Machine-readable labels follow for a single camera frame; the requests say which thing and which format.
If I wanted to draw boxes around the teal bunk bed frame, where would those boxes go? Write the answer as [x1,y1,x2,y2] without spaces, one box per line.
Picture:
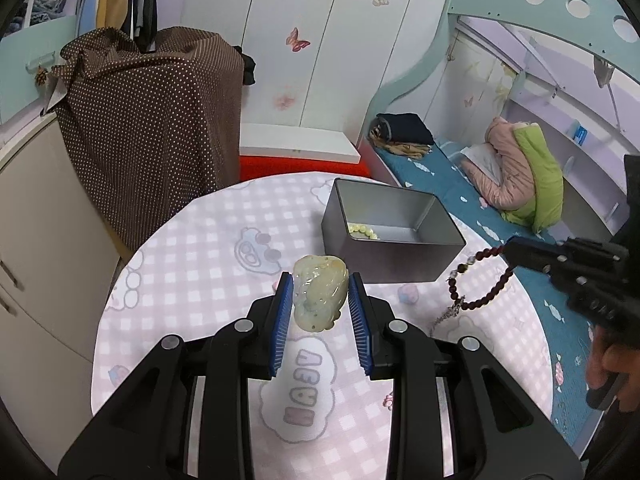
[357,0,640,241]

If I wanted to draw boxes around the white floor cabinet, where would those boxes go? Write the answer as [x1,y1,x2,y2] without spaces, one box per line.
[0,110,126,376]

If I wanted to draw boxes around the pale jade pendant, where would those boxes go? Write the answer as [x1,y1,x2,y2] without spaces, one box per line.
[291,254,349,333]

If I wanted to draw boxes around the person's right hand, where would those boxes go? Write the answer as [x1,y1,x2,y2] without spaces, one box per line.
[586,325,640,413]

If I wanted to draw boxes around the grey metal tin box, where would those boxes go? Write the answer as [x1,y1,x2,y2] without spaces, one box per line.
[320,178,467,283]

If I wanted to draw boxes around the white wardrobe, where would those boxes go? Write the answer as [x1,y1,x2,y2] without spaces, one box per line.
[150,0,453,146]

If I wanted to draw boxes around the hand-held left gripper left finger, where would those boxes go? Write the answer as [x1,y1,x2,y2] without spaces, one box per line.
[57,271,296,480]

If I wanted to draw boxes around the white board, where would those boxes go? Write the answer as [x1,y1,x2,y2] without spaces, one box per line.
[239,122,362,163]

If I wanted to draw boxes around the folded light blue clothes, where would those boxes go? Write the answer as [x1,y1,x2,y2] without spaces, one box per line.
[25,0,73,26]

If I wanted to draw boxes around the black hanging garment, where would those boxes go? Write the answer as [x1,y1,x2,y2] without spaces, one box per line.
[125,0,160,53]

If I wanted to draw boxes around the black cloth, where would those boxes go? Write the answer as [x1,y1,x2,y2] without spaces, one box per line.
[234,45,257,87]

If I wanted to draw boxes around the blue patterned mattress sheet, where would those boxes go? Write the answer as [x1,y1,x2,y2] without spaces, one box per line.
[375,140,608,456]

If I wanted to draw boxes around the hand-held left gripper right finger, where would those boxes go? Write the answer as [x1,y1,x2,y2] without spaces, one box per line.
[347,271,586,480]

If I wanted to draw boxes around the yellow-green bead bracelet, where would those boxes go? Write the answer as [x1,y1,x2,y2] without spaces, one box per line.
[347,222,381,241]

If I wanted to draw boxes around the pink butterfly sticker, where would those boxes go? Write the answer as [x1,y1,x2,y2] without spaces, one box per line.
[286,27,311,52]

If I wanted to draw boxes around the folded dark clothes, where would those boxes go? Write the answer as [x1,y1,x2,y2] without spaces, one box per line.
[375,112,435,147]

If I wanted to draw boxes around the round table, checked cloth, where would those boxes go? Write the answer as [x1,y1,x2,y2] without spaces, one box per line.
[91,171,556,480]

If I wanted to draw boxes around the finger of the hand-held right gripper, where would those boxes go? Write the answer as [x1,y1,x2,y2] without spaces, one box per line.
[504,236,626,273]

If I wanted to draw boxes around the dark red bead bracelet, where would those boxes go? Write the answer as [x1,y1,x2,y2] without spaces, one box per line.
[446,245,516,311]

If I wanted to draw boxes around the teal drawer unit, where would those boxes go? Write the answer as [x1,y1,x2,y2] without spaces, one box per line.
[0,12,83,126]

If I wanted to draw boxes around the brown polka dot cloth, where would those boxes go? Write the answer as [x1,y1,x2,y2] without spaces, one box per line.
[50,26,246,253]

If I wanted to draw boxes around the folded beige clothes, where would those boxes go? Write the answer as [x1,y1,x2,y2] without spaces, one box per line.
[370,127,436,158]

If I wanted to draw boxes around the pink and green quilt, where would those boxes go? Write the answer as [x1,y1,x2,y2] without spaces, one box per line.
[460,116,564,233]

